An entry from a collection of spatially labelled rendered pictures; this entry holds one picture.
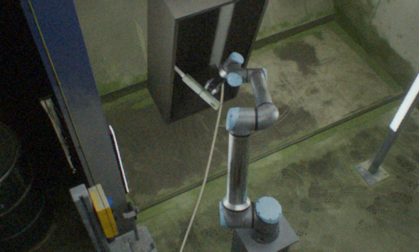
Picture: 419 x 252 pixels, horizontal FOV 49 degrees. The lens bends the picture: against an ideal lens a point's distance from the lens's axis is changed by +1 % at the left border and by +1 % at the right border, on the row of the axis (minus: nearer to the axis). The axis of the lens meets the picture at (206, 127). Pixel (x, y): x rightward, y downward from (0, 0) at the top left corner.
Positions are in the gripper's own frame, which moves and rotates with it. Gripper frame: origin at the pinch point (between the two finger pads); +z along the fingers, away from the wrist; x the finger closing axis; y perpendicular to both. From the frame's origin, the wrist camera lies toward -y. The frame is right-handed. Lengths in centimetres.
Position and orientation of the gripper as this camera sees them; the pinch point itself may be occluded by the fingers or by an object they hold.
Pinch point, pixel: (206, 93)
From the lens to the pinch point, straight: 305.0
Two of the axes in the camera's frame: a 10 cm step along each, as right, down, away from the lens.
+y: 4.4, -4.9, 7.5
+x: -7.4, -6.7, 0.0
